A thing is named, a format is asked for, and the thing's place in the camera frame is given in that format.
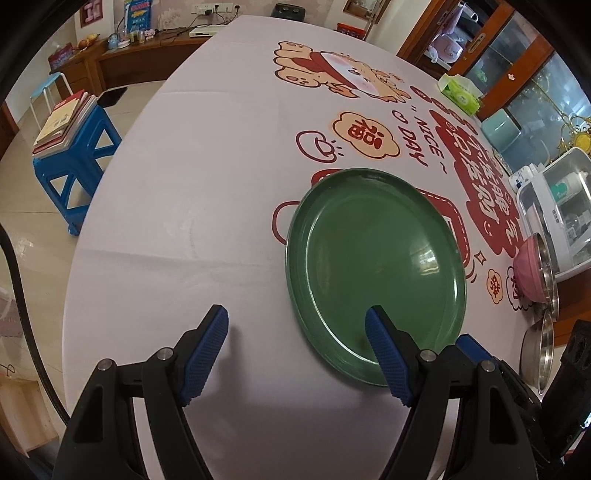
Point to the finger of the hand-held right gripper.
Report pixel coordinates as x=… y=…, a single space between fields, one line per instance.
x=473 y=346

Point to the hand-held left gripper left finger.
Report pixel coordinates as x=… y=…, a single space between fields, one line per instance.
x=205 y=355

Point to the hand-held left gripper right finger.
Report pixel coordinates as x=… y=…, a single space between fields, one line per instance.
x=385 y=355

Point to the large steel bowl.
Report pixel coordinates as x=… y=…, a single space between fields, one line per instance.
x=538 y=355

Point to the green plate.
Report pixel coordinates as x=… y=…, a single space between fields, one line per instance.
x=369 y=249

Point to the pink steel bowl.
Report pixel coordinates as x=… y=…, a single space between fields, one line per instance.
x=528 y=272

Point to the white sterilizer cabinet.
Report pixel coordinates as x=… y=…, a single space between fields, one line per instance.
x=570 y=270

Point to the printed pink tablecloth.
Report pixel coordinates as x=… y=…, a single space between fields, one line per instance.
x=184 y=207

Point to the white bottle with green label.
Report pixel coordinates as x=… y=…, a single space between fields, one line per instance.
x=561 y=188

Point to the wooden box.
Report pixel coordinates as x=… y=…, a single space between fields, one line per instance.
x=23 y=415

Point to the teal kitchen appliance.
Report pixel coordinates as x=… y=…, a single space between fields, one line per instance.
x=498 y=134

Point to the gold door ornament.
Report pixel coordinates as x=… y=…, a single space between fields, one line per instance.
x=577 y=134

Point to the blue plastic stool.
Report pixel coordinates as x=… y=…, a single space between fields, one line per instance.
x=92 y=134

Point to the green tissue pack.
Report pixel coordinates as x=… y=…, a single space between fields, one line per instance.
x=459 y=92

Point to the black floor mat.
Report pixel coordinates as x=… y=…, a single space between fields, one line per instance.
x=113 y=96

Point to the stack of books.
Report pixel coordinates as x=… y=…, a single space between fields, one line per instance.
x=64 y=117

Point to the hanging pink garment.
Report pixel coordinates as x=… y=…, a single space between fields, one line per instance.
x=445 y=44

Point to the wooden television cabinet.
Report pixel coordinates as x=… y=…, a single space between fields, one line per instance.
x=129 y=60

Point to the round light blue stool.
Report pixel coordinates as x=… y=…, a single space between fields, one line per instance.
x=46 y=85

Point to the white set-top box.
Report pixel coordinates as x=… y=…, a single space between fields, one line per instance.
x=207 y=31

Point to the dark basket with red lid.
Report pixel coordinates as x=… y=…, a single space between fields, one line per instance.
x=351 y=30

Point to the red tissue pack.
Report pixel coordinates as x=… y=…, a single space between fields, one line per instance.
x=62 y=54

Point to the plate of fruit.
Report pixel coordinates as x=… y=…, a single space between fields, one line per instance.
x=88 y=40

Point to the blue printed box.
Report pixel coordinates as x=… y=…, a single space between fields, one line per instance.
x=138 y=14

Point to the dark air fryer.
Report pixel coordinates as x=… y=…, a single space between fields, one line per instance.
x=288 y=10

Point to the white wall socket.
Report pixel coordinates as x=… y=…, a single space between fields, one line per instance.
x=212 y=8

